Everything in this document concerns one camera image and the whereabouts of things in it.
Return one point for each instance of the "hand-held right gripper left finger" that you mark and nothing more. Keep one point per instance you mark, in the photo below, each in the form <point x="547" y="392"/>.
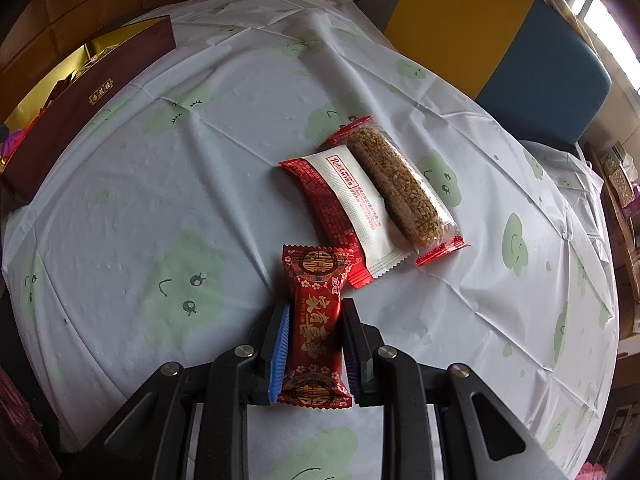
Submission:
<point x="280" y="355"/>

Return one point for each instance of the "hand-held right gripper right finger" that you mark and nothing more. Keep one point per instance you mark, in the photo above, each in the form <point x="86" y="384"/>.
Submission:
<point x="351" y="365"/>

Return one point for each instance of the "red ornate snack packet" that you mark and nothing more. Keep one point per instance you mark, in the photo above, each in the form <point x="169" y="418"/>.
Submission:
<point x="315" y="325"/>

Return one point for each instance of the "maroon gift box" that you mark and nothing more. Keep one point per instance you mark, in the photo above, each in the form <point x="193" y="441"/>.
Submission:
<point x="75" y="105"/>

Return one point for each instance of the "person's left forearm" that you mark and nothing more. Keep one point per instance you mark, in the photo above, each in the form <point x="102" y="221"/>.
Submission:
<point x="17" y="420"/>

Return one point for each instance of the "white and red snack packet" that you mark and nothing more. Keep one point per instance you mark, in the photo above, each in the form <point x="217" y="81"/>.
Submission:
<point x="345" y="210"/>

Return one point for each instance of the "clear grain bar packet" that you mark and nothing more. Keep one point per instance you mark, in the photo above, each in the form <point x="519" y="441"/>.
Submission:
<point x="395" y="190"/>

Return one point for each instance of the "white cloud print tablecloth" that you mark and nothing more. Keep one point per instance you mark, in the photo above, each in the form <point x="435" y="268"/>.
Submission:
<point x="150" y="200"/>

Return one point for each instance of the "pink cloth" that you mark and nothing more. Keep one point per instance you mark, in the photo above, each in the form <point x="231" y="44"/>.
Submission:
<point x="605" y="472"/>

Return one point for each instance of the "patterned beige box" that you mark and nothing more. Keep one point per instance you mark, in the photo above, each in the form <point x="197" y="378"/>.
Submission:
<point x="622" y="180"/>

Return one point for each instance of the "grey yellow blue chair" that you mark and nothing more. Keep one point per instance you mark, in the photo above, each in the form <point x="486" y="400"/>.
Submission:
<point x="450" y="25"/>

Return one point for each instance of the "window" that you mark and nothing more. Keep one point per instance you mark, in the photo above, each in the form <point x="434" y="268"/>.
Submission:
<point x="605" y="15"/>

